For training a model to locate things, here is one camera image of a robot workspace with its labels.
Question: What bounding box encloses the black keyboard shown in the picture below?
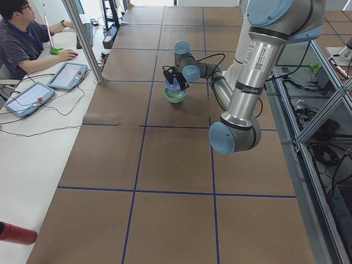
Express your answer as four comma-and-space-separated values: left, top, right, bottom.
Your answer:
76, 22, 94, 50

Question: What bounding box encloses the red cylinder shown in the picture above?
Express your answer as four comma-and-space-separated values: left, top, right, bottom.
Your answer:
1, 222, 37, 245

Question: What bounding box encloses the near teach pendant tablet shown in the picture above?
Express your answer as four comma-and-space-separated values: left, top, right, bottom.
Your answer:
4, 82, 55, 118

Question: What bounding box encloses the green bowl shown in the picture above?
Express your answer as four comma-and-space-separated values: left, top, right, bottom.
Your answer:
164, 87, 187, 103

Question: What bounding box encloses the teach pendant tablet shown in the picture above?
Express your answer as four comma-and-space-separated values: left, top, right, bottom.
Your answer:
47, 62, 87, 91
4, 82, 55, 118

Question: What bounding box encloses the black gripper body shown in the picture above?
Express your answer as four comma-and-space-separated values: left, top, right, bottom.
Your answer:
173, 71, 186, 84

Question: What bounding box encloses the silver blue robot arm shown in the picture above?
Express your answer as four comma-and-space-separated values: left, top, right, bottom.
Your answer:
174, 1, 326, 154

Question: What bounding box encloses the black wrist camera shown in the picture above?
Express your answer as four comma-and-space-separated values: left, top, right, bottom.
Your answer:
162, 65, 176, 85

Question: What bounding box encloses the blue bowl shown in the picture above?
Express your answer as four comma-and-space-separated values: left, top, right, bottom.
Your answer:
164, 78, 181, 93

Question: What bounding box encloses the white pedestal column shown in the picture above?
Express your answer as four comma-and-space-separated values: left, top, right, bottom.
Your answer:
217, 0, 265, 97

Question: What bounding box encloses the green plastic object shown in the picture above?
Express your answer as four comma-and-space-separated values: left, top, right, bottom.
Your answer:
50, 47, 63, 56

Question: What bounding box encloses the seated person in grey shirt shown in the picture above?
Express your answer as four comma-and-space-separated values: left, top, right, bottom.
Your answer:
1, 1, 76, 80

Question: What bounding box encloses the far teach pendant tablet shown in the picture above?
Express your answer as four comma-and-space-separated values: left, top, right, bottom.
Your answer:
47, 62, 87, 91

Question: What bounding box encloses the aluminium frame post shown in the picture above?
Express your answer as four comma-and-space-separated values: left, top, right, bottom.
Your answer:
62, 0, 103, 84

